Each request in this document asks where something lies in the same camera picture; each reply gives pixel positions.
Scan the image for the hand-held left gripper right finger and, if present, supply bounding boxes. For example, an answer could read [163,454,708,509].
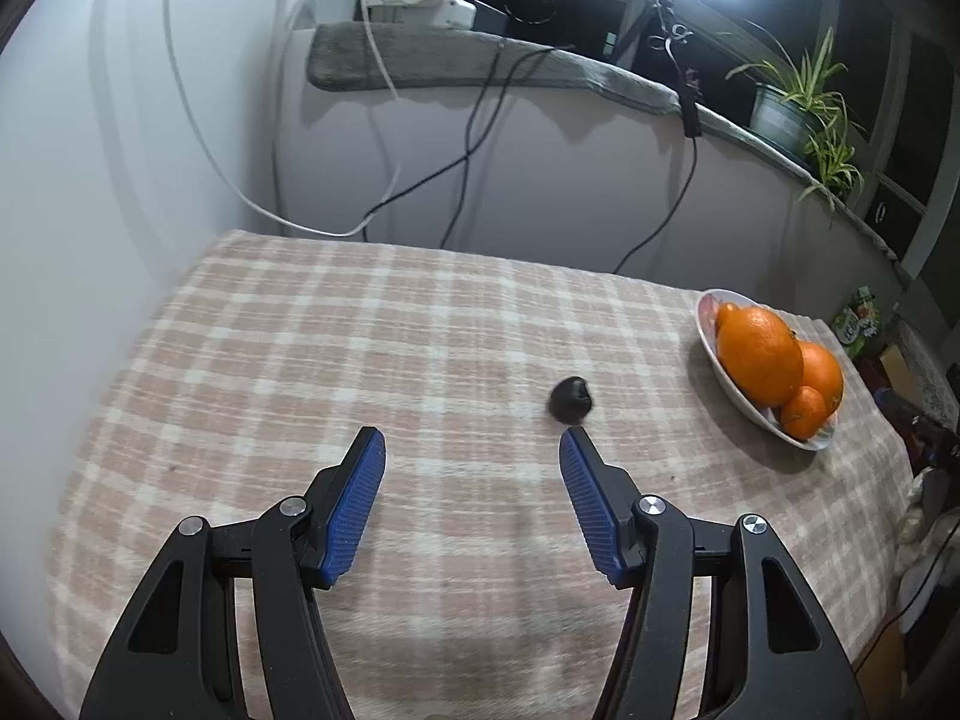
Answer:
[559,426,863,720]

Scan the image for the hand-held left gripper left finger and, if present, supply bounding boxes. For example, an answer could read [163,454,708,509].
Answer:
[79,426,387,720]

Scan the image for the dark brown chestnut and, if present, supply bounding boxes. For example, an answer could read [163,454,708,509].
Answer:
[549,376,595,423]

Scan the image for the floral white plate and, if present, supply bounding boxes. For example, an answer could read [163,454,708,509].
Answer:
[695,289,845,452]

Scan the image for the large oval orange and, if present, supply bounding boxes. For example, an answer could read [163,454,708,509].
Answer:
[716,303,805,410]

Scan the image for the small mandarin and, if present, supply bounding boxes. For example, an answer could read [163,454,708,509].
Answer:
[780,385,830,441]

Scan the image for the large round orange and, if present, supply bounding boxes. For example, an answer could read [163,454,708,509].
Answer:
[795,340,845,417]

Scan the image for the beige checked tablecloth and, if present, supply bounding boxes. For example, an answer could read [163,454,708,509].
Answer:
[45,229,923,720]

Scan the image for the green snack packet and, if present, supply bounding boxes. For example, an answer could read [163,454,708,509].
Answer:
[834,283,886,357]

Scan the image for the grey plant pot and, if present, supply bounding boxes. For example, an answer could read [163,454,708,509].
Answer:
[750,82,815,155]

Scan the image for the grey sill cloth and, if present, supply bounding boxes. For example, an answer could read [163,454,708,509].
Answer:
[306,21,901,271]

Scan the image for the green spider plant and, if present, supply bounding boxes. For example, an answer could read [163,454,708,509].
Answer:
[720,26,867,226]

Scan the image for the black cable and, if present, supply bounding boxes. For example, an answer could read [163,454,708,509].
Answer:
[446,45,560,250]
[613,136,698,273]
[366,45,560,217]

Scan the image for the white cable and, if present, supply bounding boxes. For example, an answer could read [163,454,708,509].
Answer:
[161,0,402,239]

